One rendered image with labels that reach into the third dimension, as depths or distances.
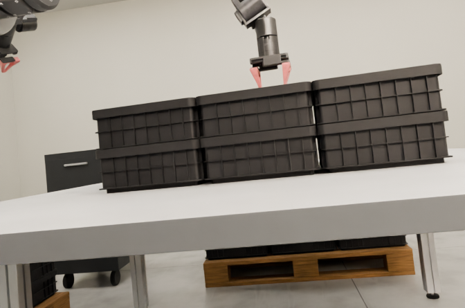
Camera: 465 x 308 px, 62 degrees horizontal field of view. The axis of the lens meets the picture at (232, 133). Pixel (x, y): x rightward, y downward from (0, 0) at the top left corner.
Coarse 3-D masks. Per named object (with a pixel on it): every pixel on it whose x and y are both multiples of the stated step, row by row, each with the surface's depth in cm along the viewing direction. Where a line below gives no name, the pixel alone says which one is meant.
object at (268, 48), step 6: (270, 36) 103; (276, 36) 104; (258, 42) 105; (264, 42) 103; (270, 42) 103; (276, 42) 104; (258, 48) 105; (264, 48) 103; (270, 48) 103; (276, 48) 104; (264, 54) 103; (270, 54) 103; (276, 54) 102; (282, 54) 102; (252, 60) 104; (258, 60) 103; (282, 60) 107; (258, 66) 109
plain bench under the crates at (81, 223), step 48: (48, 192) 147; (96, 192) 116; (144, 192) 95; (192, 192) 81; (240, 192) 70; (288, 192) 62; (336, 192) 56; (384, 192) 51; (432, 192) 46; (0, 240) 50; (48, 240) 49; (96, 240) 48; (144, 240) 47; (192, 240) 47; (240, 240) 46; (288, 240) 45; (432, 240) 183; (0, 288) 111; (144, 288) 201; (432, 288) 182
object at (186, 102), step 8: (144, 104) 103; (152, 104) 103; (160, 104) 102; (168, 104) 102; (176, 104) 102; (184, 104) 101; (192, 104) 101; (96, 112) 106; (104, 112) 105; (112, 112) 105; (120, 112) 105; (128, 112) 104; (136, 112) 104; (144, 112) 103
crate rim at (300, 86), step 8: (256, 88) 98; (264, 88) 97; (272, 88) 97; (280, 88) 96; (288, 88) 96; (296, 88) 96; (304, 88) 95; (200, 96) 100; (208, 96) 100; (216, 96) 100; (224, 96) 99; (232, 96) 99; (240, 96) 98; (248, 96) 98; (256, 96) 97; (264, 96) 97; (200, 104) 100
